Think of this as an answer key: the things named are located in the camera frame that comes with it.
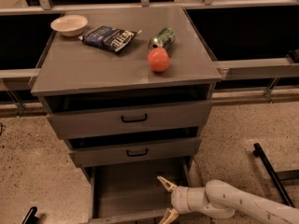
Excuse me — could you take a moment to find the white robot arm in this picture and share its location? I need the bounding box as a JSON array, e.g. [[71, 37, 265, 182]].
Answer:
[[157, 175, 299, 224]]

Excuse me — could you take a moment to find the red apple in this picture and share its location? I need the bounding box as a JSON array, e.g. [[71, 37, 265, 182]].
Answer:
[[148, 48, 170, 73]]

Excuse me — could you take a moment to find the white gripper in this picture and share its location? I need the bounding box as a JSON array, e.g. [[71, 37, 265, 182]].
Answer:
[[157, 175, 189, 224]]

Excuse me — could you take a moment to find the grey bottom drawer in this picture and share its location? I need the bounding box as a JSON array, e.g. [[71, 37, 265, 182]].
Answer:
[[83, 157, 202, 224]]

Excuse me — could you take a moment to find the black metal base leg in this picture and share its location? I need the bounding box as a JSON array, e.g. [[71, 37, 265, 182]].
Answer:
[[252, 143, 299, 207]]

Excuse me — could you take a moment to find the black object bottom left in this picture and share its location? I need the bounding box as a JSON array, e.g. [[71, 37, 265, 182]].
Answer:
[[21, 206, 38, 224]]

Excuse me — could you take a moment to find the green soda can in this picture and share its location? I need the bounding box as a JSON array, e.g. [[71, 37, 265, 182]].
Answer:
[[149, 27, 176, 50]]

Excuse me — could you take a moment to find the blue chip bag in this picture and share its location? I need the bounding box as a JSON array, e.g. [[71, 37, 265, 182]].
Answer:
[[79, 26, 140, 53]]

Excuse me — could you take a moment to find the grey drawer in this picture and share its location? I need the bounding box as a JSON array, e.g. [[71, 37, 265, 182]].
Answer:
[[48, 91, 211, 139], [69, 129, 201, 167], [83, 157, 202, 224]]

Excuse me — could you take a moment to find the grey middle drawer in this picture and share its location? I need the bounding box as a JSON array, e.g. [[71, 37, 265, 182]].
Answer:
[[69, 129, 201, 167]]

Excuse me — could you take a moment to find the grey drawer cabinet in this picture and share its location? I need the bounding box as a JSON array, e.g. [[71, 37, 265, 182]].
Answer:
[[30, 5, 222, 170]]

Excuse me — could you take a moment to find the white bowl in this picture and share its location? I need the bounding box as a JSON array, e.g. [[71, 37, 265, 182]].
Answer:
[[50, 15, 88, 37]]

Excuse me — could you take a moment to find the grey top drawer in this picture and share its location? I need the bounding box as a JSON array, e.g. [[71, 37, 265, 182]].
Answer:
[[48, 91, 211, 139]]

